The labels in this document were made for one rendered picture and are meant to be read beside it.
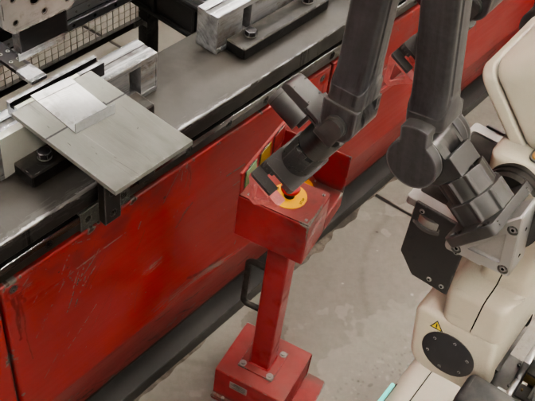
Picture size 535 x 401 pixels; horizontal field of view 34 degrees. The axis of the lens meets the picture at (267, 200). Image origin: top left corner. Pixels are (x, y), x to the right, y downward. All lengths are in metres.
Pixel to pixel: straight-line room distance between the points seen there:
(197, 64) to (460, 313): 0.77
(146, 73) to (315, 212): 0.43
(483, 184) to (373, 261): 1.54
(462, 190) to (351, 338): 1.37
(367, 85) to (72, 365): 1.04
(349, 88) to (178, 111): 0.62
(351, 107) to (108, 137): 0.48
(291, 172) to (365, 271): 1.34
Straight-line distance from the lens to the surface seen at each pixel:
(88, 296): 1.82
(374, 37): 1.15
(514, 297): 1.51
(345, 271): 2.66
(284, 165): 1.36
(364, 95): 1.20
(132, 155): 1.47
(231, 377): 2.25
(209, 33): 1.89
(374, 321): 2.56
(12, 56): 1.69
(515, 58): 1.24
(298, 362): 2.29
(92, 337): 1.94
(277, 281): 1.97
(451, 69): 1.12
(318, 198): 1.74
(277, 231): 1.74
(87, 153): 1.48
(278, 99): 1.30
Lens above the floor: 2.01
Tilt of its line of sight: 46 degrees down
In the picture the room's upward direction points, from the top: 8 degrees clockwise
